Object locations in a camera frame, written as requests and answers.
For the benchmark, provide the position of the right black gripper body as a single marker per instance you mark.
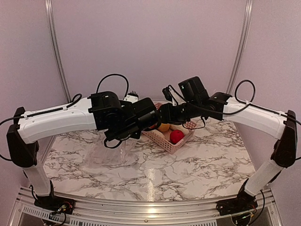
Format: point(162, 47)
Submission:
point(192, 110)

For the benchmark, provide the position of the pink plastic basket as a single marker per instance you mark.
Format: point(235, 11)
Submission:
point(162, 139)

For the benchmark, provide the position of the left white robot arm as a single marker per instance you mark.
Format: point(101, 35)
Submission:
point(119, 119)

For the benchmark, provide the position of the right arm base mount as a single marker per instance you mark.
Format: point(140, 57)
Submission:
point(242, 202)

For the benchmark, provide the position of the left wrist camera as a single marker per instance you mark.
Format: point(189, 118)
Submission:
point(131, 97)

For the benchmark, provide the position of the aluminium frame post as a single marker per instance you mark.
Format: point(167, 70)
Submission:
point(55, 47)
point(241, 45)

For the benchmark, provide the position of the aluminium front rail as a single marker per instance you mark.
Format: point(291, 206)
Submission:
point(101, 212)

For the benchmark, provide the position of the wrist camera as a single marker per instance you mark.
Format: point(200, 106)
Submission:
point(131, 97)
point(167, 94)

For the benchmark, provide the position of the yellow knitted fruit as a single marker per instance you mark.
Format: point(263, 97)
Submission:
point(164, 127)

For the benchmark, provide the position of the right aluminium frame post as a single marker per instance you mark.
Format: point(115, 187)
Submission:
point(241, 45)

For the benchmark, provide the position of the red knitted apple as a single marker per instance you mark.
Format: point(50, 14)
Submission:
point(175, 136)

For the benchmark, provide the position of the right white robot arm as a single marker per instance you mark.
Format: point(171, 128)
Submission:
point(225, 107)

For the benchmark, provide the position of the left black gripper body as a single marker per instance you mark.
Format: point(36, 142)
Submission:
point(127, 134)

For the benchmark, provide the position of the left aluminium frame post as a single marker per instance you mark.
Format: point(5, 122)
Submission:
point(55, 47)

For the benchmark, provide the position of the clear zip top bag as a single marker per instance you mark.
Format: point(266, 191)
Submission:
point(99, 155)

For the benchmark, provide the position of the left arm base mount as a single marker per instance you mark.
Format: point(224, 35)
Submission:
point(56, 204)

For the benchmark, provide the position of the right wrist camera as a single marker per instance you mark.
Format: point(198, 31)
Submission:
point(167, 94)

